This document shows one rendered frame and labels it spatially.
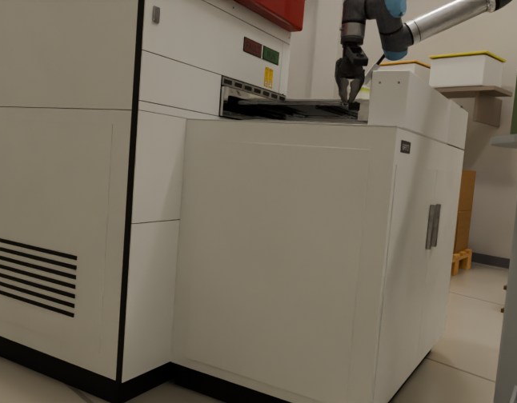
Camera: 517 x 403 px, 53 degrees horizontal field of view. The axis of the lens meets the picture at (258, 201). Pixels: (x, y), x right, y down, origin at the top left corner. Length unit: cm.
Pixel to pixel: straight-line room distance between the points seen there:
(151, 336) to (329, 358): 52
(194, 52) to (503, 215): 355
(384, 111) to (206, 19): 63
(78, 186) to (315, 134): 69
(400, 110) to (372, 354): 60
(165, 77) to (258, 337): 76
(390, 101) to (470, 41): 369
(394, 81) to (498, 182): 344
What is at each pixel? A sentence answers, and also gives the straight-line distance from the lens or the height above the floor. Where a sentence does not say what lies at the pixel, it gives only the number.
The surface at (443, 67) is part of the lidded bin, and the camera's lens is 446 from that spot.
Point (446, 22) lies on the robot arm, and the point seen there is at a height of 119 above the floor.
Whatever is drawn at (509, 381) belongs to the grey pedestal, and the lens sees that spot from 148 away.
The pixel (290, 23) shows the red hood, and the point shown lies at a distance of 203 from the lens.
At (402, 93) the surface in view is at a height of 90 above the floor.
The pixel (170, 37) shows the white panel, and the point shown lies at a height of 103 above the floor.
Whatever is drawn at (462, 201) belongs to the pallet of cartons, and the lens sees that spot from 417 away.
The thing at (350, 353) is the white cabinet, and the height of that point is 25.
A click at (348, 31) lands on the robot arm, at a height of 113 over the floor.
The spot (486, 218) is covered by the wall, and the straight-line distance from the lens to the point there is 477.
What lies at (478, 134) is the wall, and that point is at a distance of 483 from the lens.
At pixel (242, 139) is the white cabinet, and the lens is 145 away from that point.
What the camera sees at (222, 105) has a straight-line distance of 169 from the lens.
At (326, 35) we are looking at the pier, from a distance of 568.
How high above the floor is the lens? 71
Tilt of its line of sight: 4 degrees down
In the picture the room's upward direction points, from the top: 5 degrees clockwise
